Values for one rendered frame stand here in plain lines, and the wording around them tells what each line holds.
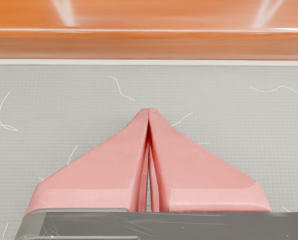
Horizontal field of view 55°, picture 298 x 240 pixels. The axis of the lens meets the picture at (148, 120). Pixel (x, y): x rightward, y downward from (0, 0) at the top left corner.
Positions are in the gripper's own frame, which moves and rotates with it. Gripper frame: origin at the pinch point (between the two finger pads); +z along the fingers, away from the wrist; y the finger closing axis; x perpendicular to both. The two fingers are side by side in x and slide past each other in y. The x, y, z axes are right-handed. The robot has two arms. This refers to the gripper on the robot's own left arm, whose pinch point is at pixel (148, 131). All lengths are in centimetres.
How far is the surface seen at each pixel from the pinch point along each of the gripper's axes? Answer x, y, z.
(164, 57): -1.5, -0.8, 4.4
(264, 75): -0.7, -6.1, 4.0
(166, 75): -0.7, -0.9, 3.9
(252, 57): -1.5, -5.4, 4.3
